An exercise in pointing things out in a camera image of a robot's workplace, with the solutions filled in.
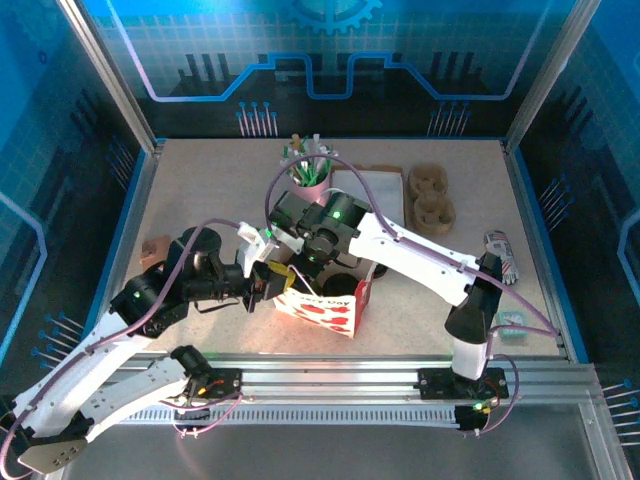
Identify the black plastic cup lid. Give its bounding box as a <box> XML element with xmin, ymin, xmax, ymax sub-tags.
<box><xmin>322</xmin><ymin>273</ymin><xmax>360</xmax><ymax>300</ymax></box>

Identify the red white paper gift bag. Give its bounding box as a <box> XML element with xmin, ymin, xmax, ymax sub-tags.
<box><xmin>272</xmin><ymin>257</ymin><xmax>376</xmax><ymax>340</ymax></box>

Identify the small brown pastry box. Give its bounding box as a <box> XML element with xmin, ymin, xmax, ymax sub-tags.
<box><xmin>141</xmin><ymin>234</ymin><xmax>174</xmax><ymax>271</ymax></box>

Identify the aluminium front beam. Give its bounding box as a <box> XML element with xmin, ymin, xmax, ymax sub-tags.
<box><xmin>59</xmin><ymin>353</ymin><xmax>601</xmax><ymax>409</ymax></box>

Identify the brown pulp cup carrier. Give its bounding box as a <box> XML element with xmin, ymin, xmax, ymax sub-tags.
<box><xmin>407</xmin><ymin>164</ymin><xmax>457</xmax><ymax>234</ymax></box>

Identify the flag print wrapped packet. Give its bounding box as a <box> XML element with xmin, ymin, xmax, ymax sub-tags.
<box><xmin>482</xmin><ymin>228</ymin><xmax>522</xmax><ymax>286</ymax></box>

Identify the small teal packet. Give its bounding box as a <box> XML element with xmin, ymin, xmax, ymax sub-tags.
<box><xmin>496</xmin><ymin>309</ymin><xmax>530</xmax><ymax>345</ymax></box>

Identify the black controller box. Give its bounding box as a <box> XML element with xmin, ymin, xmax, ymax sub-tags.
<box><xmin>454</xmin><ymin>402</ymin><xmax>494</xmax><ymax>434</ymax></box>

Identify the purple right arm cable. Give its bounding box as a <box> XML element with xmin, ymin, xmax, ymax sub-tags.
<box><xmin>264</xmin><ymin>157</ymin><xmax>561</xmax><ymax>440</ymax></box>

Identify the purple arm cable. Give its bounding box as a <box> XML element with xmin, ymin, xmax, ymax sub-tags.
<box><xmin>0</xmin><ymin>218</ymin><xmax>249</xmax><ymax>476</ymax></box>
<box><xmin>264</xmin><ymin>157</ymin><xmax>561</xmax><ymax>440</ymax></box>

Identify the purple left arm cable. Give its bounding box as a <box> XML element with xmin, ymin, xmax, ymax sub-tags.
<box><xmin>0</xmin><ymin>218</ymin><xmax>249</xmax><ymax>476</ymax></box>

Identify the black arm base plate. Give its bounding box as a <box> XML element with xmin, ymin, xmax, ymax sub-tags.
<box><xmin>151</xmin><ymin>367</ymin><xmax>245</xmax><ymax>401</ymax></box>
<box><xmin>416</xmin><ymin>367</ymin><xmax>510</xmax><ymax>401</ymax></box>

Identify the aluminium side rail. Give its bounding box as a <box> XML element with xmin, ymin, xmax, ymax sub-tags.
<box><xmin>502</xmin><ymin>139</ymin><xmax>572</xmax><ymax>361</ymax></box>
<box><xmin>74</xmin><ymin>139</ymin><xmax>167</xmax><ymax>361</ymax></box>

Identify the white cable connector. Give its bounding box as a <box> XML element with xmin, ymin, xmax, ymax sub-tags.
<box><xmin>173</xmin><ymin>399</ymin><xmax>211</xmax><ymax>421</ymax></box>

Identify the white slotted cable duct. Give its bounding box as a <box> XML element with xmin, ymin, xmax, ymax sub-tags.
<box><xmin>78</xmin><ymin>405</ymin><xmax>464</xmax><ymax>427</ymax></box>

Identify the aluminium frame post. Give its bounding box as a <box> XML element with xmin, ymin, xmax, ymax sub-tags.
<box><xmin>503</xmin><ymin>0</ymin><xmax>604</xmax><ymax>151</ymax></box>
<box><xmin>58</xmin><ymin>0</ymin><xmax>159</xmax><ymax>154</ymax></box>

